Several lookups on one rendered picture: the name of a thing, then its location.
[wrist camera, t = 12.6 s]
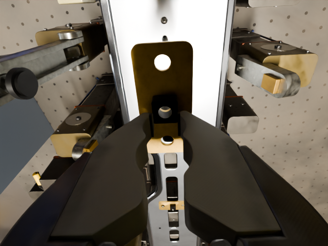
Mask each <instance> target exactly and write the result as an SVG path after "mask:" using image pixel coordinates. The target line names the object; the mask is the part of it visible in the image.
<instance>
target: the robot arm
mask: <svg viewBox="0 0 328 246"><path fill-rule="evenodd" d="M177 113H178V136H180V137H181V138H182V139H183V158H184V161H185V162H186V163H187V164H188V166H189V168H188V169H187V170H186V172H185V173H184V219H185V225H186V227H187V229H188V230H189V231H191V232H192V233H194V234H195V235H197V236H198V237H200V238H201V239H203V240H204V241H206V242H207V243H209V244H210V245H209V246H328V223H327V222H326V221H325V219H324V218H323V217H322V216H321V215H320V214H319V212H318V211H317V210H316V209H315V208H314V207H313V206H312V205H311V204H310V203H309V202H308V201H307V200H306V199H305V198H304V197H303V196H302V195H301V194H300V193H299V192H298V191H297V190H296V189H295V188H294V187H293V186H291V185H290V184H289V183H288V182H287V181H286V180H285V179H284V178H282V177H281V176H280V175H279V174H278V173H277V172H276V171H275V170H273V169H272V168H271V167H270V166H269V165H268V164H267V163H265V162H264V161H263V160H262V159H261V158H260V157H259V156H258V155H256V154H255V153H254V152H253V151H252V150H251V149H250V148H249V147H247V146H246V145H241V146H239V145H238V144H237V143H236V142H235V141H234V140H233V139H232V138H231V137H229V136H228V135H227V134H226V133H224V132H223V131H221V130H220V129H218V128H217V127H215V126H213V125H211V124H209V123H208V122H206V121H204V120H202V119H200V118H198V117H197V116H195V115H193V114H191V113H189V112H187V111H181V112H177ZM151 137H154V119H153V113H142V114H140V115H139V116H137V117H136V118H134V119H133V120H131V121H129V122H128V123H126V124H125V125H123V126H122V127H120V128H119V129H117V130H115V131H114V132H113V133H111V134H110V135H109V136H107V137H106V138H105V139H104V140H103V141H102V142H101V143H100V144H99V145H98V146H97V147H96V148H95V149H94V150H93V151H92V152H84V153H83V154H82V155H81V156H80V157H79V158H78V159H77V160H76V161H75V162H74V163H73V164H72V165H71V166H70V167H69V168H68V169H67V170H66V171H65V172H64V173H63V174H62V175H60V176H59V177H58V178H57V179H56V180H55V181H54V182H53V183H52V184H51V185H50V187H49V188H48V189H47V190H46V191H45V192H44V193H42V194H41V195H40V196H39V197H38V198H37V199H36V200H35V201H34V202H33V203H32V204H31V205H30V206H29V208H28V209H27V210H26V211H25V212H24V213H23V214H22V216H21V217H20V218H19V219H18V220H17V222H16V223H15V224H14V225H13V227H12V228H11V229H10V231H9V232H8V233H7V235H6V236H5V237H4V239H3V241H2V242H1V243H0V246H124V245H126V244H127V243H128V242H130V241H131V240H133V239H134V238H135V237H137V236H138V235H140V234H141V233H142V232H143V231H144V230H145V228H146V226H147V217H148V199H147V192H146V187H145V181H144V175H143V173H142V170H143V168H144V166H145V165H146V164H147V162H148V160H149V158H148V151H147V143H148V142H149V141H150V139H151Z"/></svg>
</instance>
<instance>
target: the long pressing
mask: <svg viewBox="0 0 328 246"><path fill-rule="evenodd" d="M99 4H100V9H101V14H102V20H103V26H104V31H105V36H106V41H107V46H108V51H109V56H110V61H111V67H112V72H113V77H114V82H115V87H116V92H117V97H118V102H119V107H120V113H121V118H122V123H123V125H125V124H126V123H128V122H129V121H131V120H133V119H134V118H136V117H137V116H139V109H138V102H137V95H136V88H135V81H134V74H133V67H132V60H131V49H132V47H133V46H134V45H135V44H137V43H143V42H159V41H162V37H163V36H167V37H168V41H182V40H184V41H188V42H190V43H191V45H192V47H193V101H192V114H193V115H195V116H197V117H198V118H200V119H202V120H204V121H206V122H208V123H209V124H211V125H213V126H215V127H217V128H218V129H220V130H221V125H222V117H223V108H224V100H225V92H226V80H227V72H228V63H229V55H230V47H231V38H232V30H233V22H234V13H235V4H236V0H99ZM162 17H167V23H166V24H162V23H161V18H162ZM155 65H156V67H157V68H159V69H161V70H164V69H167V68H168V67H169V66H170V59H169V57H168V56H166V55H159V56H158V57H157V58H156V59H155ZM175 153H176V155H177V166H176V167H175V168H167V167H165V157H164V155H165V153H151V155H152V157H153V161H154V169H155V179H156V188H155V189H154V190H153V191H152V192H150V193H149V194H148V195H147V199H148V217H147V226H146V232H147V237H148V243H149V246H200V244H201V238H200V237H198V236H197V235H195V234H194V233H192V232H191V231H189V230H188V229H187V227H186V225H185V210H184V209H180V210H178V226H176V227H171V226H169V214H168V210H160V209H159V201H169V200H168V199H167V186H166V178H167V177H177V191H178V199H177V200H175V201H184V173H185V172H186V170H187V169H188V168H189V166H188V164H187V163H186V162H185V161H184V158H183V152H175ZM170 230H178V231H179V239H178V240H177V241H172V240H171V239H170Z"/></svg>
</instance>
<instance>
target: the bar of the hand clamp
mask: <svg viewBox="0 0 328 246"><path fill-rule="evenodd" d="M81 42H84V38H83V37H79V38H75V39H64V40H59V41H54V42H51V43H47V44H44V45H41V46H37V47H34V48H30V49H27V50H23V51H20V52H17V53H13V54H10V55H6V56H3V57H0V107H1V106H3V105H4V104H6V103H8V102H10V101H12V100H14V99H20V100H28V99H31V98H33V97H34V96H35V95H36V93H37V91H38V87H39V86H40V85H42V84H44V83H46V82H47V81H49V80H51V79H53V78H55V77H57V76H59V75H61V74H62V73H64V72H66V71H68V70H70V69H72V68H74V67H76V66H77V65H79V64H81V63H83V62H85V61H87V60H89V58H88V55H85V56H79V58H76V59H73V58H69V59H66V57H65V53H64V50H63V49H65V48H68V47H71V46H73V45H76V44H78V43H81Z"/></svg>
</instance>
